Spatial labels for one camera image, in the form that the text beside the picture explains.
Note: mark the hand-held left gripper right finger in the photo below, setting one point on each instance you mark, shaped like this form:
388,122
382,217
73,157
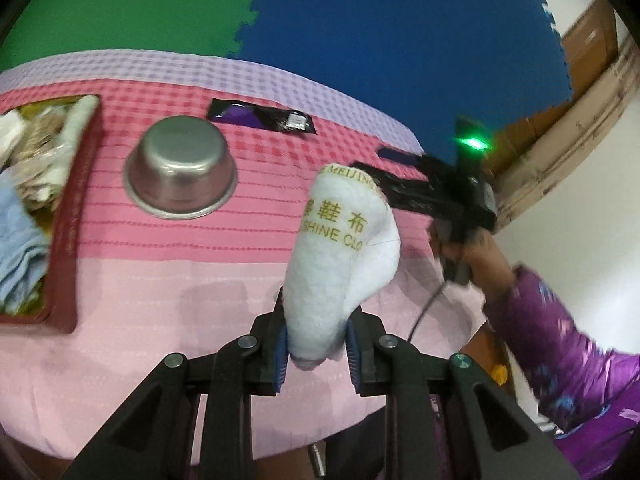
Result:
351,355

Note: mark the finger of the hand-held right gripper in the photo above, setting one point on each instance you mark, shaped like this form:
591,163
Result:
400,155
400,185

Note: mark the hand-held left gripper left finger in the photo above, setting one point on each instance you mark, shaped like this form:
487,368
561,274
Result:
281,355

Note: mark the white shoe shine mitt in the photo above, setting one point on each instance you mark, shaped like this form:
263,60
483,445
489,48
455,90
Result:
340,270

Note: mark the red box with gold lining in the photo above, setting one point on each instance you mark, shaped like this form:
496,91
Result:
70,240

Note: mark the light blue towel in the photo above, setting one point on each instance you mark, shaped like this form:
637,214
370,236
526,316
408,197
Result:
20,240

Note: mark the person's right forearm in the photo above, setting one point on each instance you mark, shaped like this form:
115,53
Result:
550,340

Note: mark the person's right hand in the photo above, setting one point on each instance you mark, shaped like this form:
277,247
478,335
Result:
482,255

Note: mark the blue foam mat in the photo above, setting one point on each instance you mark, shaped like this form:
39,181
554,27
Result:
400,50

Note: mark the pink striped blanket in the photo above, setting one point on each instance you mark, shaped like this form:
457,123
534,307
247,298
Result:
175,285

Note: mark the small yellow object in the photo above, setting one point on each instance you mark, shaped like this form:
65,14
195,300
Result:
500,374

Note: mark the black and purple packet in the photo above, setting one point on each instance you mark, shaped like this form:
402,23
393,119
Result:
250,116

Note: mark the brown cardboard box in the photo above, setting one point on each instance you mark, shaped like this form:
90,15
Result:
590,45

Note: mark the stainless steel bowl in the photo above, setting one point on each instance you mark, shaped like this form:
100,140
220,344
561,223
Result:
180,160

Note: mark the green foam mat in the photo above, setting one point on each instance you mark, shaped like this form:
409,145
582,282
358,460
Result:
125,5

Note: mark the beige patterned cloth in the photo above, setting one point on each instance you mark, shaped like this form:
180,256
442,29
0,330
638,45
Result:
40,135

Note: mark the white cloth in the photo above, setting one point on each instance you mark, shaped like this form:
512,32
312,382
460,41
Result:
10,132

